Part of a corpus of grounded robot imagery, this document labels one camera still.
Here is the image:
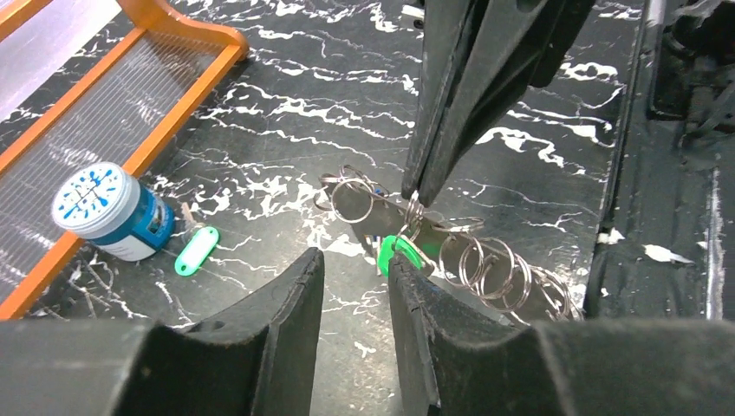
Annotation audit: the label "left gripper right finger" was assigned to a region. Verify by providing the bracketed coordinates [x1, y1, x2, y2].
[388, 255, 734, 415]

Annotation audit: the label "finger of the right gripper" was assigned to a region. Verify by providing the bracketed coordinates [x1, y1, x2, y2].
[401, 1, 489, 200]
[418, 0, 594, 207]

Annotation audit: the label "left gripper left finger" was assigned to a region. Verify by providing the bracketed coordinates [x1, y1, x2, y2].
[1, 248, 325, 415]

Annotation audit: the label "small silver key rings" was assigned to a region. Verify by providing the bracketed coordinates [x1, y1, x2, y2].
[313, 165, 584, 322]

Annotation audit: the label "green key tag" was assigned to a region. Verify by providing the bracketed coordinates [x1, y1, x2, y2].
[174, 203, 220, 276]
[376, 235, 436, 277]

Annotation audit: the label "large silver carabiner keyring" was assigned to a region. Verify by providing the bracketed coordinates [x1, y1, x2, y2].
[320, 175, 582, 327]

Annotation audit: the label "blue round jar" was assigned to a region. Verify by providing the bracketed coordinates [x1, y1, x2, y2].
[51, 161, 175, 262]

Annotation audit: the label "orange wooden shelf rack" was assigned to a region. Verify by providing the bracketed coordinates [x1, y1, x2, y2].
[1, 1, 249, 320]

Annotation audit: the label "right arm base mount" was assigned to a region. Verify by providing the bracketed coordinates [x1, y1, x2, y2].
[648, 1, 734, 147]

